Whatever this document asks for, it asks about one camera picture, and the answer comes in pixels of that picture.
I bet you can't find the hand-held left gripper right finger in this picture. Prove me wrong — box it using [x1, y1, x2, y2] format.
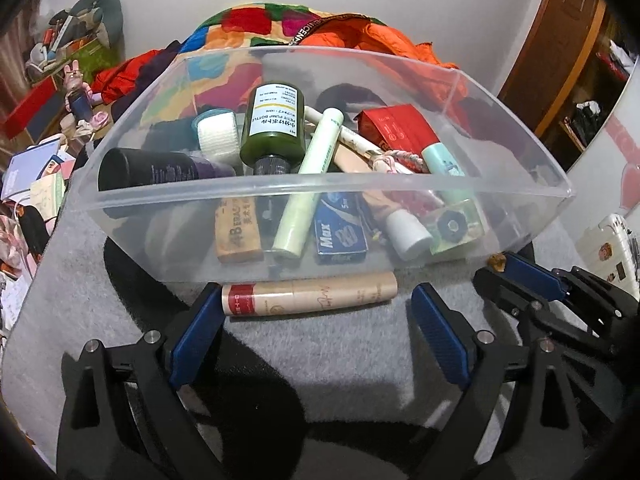
[410, 282, 588, 480]

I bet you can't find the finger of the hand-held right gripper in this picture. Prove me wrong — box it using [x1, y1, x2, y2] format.
[502, 251, 640, 328]
[472, 266, 618, 361]

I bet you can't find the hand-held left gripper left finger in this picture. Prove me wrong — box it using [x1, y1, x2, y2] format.
[55, 282, 236, 480]

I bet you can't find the green packet with black flower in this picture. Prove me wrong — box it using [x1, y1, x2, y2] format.
[430, 199, 487, 257]

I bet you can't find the clear plastic bin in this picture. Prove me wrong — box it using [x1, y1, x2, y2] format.
[65, 42, 576, 286]

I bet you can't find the beige tube with red band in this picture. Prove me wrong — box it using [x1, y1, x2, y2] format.
[221, 271, 398, 317]

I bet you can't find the red patterned packet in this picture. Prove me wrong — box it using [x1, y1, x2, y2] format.
[395, 187, 446, 211]

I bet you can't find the blue cardboard box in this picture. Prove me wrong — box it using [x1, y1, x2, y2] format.
[314, 192, 370, 266]

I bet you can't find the mint green tube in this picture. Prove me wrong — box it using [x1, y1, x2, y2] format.
[420, 142, 473, 206]

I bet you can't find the pink white braided rope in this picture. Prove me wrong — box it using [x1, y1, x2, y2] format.
[369, 149, 431, 175]

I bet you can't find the white bandage roll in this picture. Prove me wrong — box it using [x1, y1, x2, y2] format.
[192, 111, 240, 165]

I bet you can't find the white slim pen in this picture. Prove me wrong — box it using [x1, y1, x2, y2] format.
[302, 105, 386, 161]

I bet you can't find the light green tube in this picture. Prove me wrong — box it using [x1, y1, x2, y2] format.
[272, 107, 345, 260]

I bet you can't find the white suitcase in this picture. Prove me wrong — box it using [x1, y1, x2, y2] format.
[575, 214, 640, 301]

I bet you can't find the beige tube with white cap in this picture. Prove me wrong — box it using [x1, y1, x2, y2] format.
[332, 145, 435, 261]

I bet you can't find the orange eraser box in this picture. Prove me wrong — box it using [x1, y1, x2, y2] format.
[215, 197, 264, 263]

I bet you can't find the white wardrobe door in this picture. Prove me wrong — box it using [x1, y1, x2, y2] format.
[565, 80, 640, 261]

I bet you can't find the black bag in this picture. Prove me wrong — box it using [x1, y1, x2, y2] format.
[570, 101, 601, 136]

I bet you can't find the black and purple bottle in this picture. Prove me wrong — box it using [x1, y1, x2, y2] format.
[97, 147, 237, 218]

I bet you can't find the red box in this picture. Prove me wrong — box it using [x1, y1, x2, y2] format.
[354, 104, 441, 161]

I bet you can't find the dark green bottle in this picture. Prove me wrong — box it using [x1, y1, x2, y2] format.
[240, 82, 308, 176]

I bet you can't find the wooden shelf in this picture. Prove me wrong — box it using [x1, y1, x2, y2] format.
[535, 0, 636, 171]

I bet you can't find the pile of papers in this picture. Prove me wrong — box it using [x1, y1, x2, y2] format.
[0, 140, 76, 216]

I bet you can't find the wooden door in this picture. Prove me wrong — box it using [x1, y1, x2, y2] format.
[495, 0, 606, 136]

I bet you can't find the red cloth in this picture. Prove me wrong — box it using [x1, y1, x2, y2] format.
[92, 55, 161, 106]

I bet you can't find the rabbit figurine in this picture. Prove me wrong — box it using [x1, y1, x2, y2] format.
[62, 60, 93, 116]

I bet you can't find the dark purple cloth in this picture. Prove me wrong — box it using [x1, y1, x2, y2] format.
[111, 40, 183, 121]

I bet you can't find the orange jacket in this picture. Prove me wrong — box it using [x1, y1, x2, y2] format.
[295, 15, 458, 106]

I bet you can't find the red board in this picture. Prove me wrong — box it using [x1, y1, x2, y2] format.
[5, 80, 63, 138]

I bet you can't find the colourful patchwork quilt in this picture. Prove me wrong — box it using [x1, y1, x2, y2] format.
[140, 2, 386, 126]

